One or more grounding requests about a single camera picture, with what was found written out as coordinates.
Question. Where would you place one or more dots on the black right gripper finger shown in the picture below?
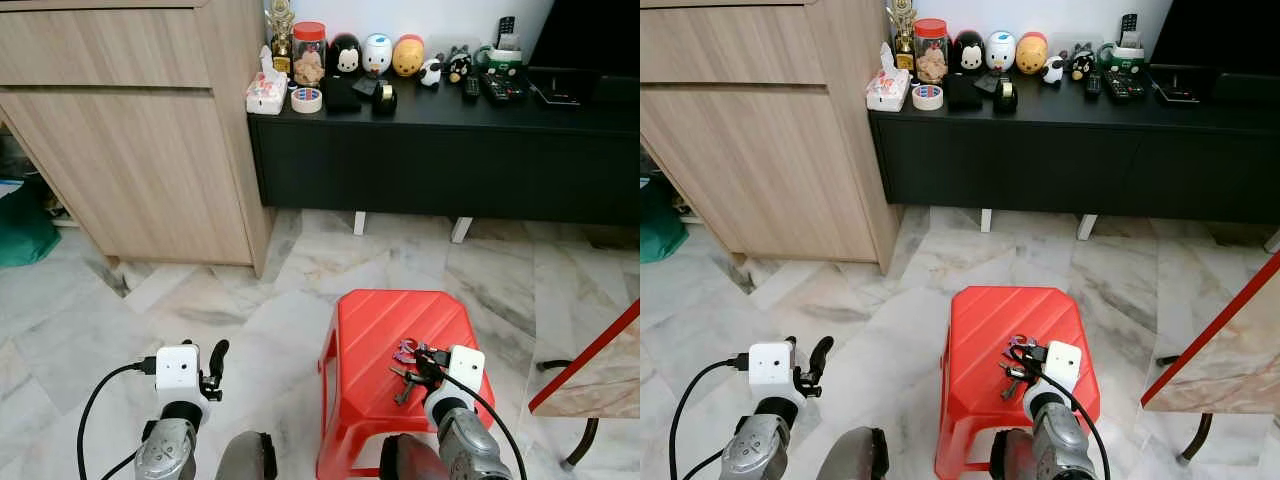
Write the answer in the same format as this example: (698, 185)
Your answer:
(424, 353)
(421, 376)
(1021, 350)
(1018, 374)

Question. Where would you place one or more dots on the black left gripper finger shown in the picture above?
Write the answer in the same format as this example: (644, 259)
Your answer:
(219, 356)
(822, 354)

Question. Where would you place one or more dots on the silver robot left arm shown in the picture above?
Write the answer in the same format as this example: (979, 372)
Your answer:
(755, 445)
(168, 448)

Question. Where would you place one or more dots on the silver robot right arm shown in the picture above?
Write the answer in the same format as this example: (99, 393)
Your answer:
(470, 450)
(1062, 445)

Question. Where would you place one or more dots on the red plastic stool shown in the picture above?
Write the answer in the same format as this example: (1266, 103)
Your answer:
(370, 330)
(985, 320)

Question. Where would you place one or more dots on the silver robot right leg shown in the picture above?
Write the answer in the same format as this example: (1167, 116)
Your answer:
(410, 460)
(1012, 458)

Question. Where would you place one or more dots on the marble table with red edge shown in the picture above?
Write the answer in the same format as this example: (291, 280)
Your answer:
(1225, 360)
(600, 375)

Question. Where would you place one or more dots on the black low TV console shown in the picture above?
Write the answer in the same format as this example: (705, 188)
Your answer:
(440, 160)
(1070, 160)

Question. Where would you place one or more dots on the green bag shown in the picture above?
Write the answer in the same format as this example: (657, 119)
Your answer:
(25, 230)
(660, 228)

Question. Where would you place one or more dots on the light wooden cabinet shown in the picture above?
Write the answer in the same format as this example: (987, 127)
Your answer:
(130, 150)
(760, 150)

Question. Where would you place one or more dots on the black tape dispenser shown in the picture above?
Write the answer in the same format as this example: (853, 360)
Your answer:
(1005, 96)
(384, 100)

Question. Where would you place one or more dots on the black wallet pouch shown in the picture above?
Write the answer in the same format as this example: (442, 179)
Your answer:
(963, 93)
(342, 96)

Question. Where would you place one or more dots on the white pink tissue pack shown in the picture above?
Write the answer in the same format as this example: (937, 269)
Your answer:
(266, 92)
(888, 88)

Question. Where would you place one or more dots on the white tape roll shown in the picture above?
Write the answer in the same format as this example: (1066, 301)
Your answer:
(918, 97)
(299, 100)

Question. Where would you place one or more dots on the small black remote control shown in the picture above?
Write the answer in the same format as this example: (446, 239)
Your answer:
(471, 86)
(1093, 83)

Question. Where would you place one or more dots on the large black remote control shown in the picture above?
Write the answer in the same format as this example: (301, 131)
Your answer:
(502, 87)
(1125, 84)

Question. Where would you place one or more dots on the small white cow figure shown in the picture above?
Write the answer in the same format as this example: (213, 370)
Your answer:
(1054, 69)
(431, 72)

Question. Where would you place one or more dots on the small black cat figure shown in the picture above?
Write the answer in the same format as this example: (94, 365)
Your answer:
(1082, 62)
(459, 65)

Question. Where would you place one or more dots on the yellow round toy figure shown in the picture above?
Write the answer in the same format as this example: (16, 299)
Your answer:
(1032, 53)
(408, 56)

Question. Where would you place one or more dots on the white round toy figure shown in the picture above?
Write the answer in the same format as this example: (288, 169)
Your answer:
(377, 55)
(1000, 52)

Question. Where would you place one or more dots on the black round toy figure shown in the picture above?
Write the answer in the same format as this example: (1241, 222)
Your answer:
(345, 58)
(967, 55)

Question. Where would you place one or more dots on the clear jar with red lid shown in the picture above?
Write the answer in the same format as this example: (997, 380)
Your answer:
(309, 60)
(931, 57)

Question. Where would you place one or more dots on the gold trophy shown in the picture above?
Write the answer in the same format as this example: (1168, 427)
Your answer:
(281, 40)
(903, 38)

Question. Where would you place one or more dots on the black television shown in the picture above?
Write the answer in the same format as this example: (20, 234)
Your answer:
(1220, 30)
(595, 35)

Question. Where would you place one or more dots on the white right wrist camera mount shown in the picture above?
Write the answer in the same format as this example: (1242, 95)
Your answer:
(1063, 365)
(466, 368)

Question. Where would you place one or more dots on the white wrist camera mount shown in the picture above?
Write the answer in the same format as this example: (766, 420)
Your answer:
(466, 368)
(178, 372)
(1063, 365)
(772, 368)

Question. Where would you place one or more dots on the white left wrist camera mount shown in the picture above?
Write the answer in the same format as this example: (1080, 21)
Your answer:
(772, 368)
(178, 372)

